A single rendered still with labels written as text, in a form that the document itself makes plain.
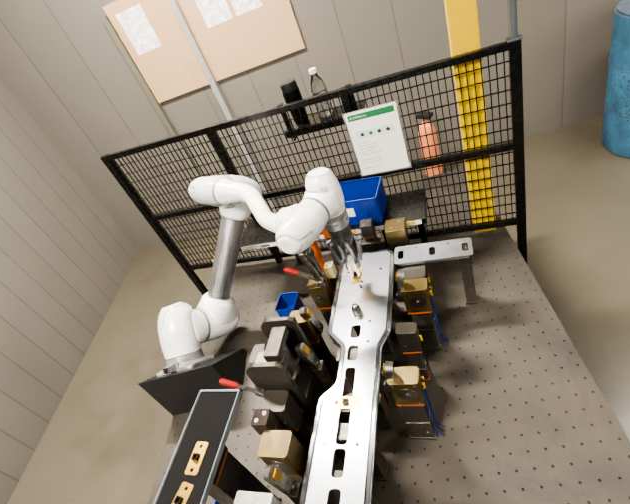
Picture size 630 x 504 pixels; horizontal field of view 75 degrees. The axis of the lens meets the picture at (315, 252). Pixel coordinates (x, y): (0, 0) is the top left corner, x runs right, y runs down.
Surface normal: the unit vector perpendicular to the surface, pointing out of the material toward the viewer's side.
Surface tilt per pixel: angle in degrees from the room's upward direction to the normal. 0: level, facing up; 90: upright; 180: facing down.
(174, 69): 90
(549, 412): 0
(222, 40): 90
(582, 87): 90
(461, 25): 90
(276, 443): 0
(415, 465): 0
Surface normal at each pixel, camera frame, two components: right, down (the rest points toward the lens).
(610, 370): -0.33, -0.73
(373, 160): -0.18, 0.68
